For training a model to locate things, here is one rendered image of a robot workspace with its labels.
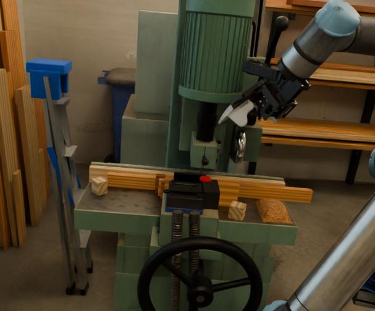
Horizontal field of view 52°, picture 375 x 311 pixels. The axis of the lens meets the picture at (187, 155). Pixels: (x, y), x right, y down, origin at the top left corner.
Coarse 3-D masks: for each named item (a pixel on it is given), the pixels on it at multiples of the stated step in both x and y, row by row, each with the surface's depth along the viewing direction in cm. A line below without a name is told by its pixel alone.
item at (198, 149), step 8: (192, 136) 115; (192, 144) 110; (200, 144) 107; (208, 144) 108; (216, 144) 109; (192, 152) 108; (200, 152) 108; (208, 152) 108; (216, 152) 108; (192, 160) 109; (200, 160) 109; (216, 160) 110
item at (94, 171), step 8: (96, 168) 116; (104, 168) 116; (112, 168) 116; (120, 168) 117; (128, 168) 117; (96, 176) 117; (104, 176) 117; (216, 176) 118; (224, 176) 118; (256, 184) 118; (264, 184) 118; (272, 184) 118; (280, 184) 118
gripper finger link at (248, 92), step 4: (252, 88) 86; (256, 88) 86; (244, 92) 86; (248, 92) 86; (252, 92) 86; (240, 96) 87; (244, 96) 87; (248, 96) 86; (252, 96) 87; (236, 100) 88; (240, 100) 87; (244, 100) 87; (232, 104) 88; (236, 104) 88; (240, 104) 88
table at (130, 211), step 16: (112, 192) 112; (128, 192) 113; (144, 192) 114; (80, 208) 102; (96, 208) 102; (112, 208) 103; (128, 208) 104; (144, 208) 105; (160, 208) 106; (224, 208) 109; (256, 208) 111; (80, 224) 102; (96, 224) 102; (112, 224) 102; (128, 224) 102; (144, 224) 102; (224, 224) 103; (240, 224) 103; (256, 224) 103; (272, 224) 103; (288, 224) 104; (240, 240) 104; (256, 240) 104; (272, 240) 104; (288, 240) 105; (208, 256) 95
